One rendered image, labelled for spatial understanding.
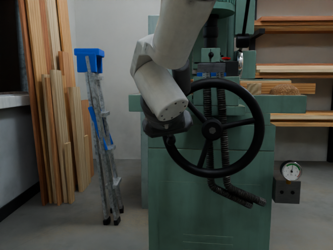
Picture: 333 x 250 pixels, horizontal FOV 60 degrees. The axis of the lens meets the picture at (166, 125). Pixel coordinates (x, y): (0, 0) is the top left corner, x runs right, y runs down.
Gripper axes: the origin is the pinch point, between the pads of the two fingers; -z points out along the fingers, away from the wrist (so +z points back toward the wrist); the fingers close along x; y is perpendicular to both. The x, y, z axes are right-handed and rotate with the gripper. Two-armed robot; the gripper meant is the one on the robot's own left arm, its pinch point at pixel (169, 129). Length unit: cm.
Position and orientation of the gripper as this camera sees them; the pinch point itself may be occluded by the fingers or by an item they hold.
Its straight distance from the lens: 75.8
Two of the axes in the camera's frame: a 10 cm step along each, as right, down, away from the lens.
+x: 9.8, -1.8, -0.4
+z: -1.0, -3.8, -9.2
